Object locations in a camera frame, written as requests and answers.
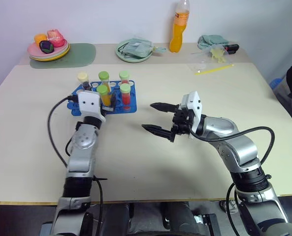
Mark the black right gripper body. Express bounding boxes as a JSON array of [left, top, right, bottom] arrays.
[[171, 104, 194, 136]]

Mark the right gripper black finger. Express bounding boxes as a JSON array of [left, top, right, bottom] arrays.
[[149, 102, 180, 114], [141, 123, 175, 144]]

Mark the green-capped orange liquid test tube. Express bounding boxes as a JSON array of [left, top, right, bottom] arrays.
[[97, 85, 112, 107], [97, 70, 112, 96]]

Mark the green-capped red liquid test tube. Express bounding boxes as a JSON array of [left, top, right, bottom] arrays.
[[118, 70, 131, 86], [119, 83, 132, 106]]

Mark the blue test tube rack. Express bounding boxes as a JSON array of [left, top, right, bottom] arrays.
[[66, 80, 138, 117]]

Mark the yellow-capped dark liquid test tube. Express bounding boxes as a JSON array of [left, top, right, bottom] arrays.
[[76, 72, 93, 91]]

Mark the green plate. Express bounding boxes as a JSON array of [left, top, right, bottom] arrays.
[[115, 39, 153, 63]]

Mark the green placemat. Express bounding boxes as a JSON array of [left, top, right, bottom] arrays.
[[29, 43, 97, 69]]

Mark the small clear plastic bag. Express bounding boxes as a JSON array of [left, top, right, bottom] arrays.
[[192, 62, 211, 74]]

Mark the teal fabric pouch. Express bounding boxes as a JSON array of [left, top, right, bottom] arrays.
[[118, 36, 166, 59]]

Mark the yellow straw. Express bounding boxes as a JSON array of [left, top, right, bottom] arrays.
[[195, 64, 235, 76]]

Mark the yellow plate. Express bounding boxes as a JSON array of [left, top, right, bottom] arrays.
[[29, 46, 71, 62]]

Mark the stack of coloured plates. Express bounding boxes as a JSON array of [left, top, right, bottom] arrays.
[[29, 44, 70, 60]]

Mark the orange drink plastic bottle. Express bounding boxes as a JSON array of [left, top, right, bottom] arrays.
[[169, 0, 192, 53]]

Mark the clear bag with yellow item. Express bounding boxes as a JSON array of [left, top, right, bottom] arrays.
[[191, 46, 229, 65]]

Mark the teal crumpled cloth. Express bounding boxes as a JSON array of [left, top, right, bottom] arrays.
[[197, 34, 229, 50]]

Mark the dark purple toy fruit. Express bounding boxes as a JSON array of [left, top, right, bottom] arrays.
[[38, 40, 55, 54]]

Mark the pink toy cake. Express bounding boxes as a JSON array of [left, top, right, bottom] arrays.
[[46, 29, 65, 48]]

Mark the dark rounded shape under table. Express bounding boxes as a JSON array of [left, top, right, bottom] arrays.
[[160, 201, 200, 236], [103, 203, 134, 236]]

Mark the black and red tool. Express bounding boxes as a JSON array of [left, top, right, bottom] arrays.
[[224, 43, 240, 56]]

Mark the pink plate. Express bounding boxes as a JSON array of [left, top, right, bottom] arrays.
[[27, 40, 69, 58]]

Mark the orange toy fruit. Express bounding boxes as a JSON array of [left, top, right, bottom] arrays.
[[33, 33, 48, 46]]

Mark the grey shoe on floor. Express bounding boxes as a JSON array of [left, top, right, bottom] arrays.
[[218, 198, 238, 214]]

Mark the blue plastic basket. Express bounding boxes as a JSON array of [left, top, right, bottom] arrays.
[[269, 77, 287, 89]]

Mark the black box under table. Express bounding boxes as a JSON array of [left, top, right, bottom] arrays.
[[192, 213, 218, 236]]

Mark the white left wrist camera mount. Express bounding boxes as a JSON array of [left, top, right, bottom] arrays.
[[77, 90, 106, 122]]

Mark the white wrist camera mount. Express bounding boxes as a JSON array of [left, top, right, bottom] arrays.
[[77, 90, 106, 122], [181, 90, 206, 135]]

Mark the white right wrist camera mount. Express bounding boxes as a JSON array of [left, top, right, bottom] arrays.
[[181, 90, 206, 135]]

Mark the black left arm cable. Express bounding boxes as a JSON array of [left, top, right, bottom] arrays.
[[48, 95, 79, 168]]

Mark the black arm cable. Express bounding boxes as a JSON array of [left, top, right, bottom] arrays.
[[190, 126, 276, 173], [48, 95, 79, 168]]

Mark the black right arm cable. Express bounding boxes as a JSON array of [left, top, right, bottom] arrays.
[[190, 126, 276, 173]]

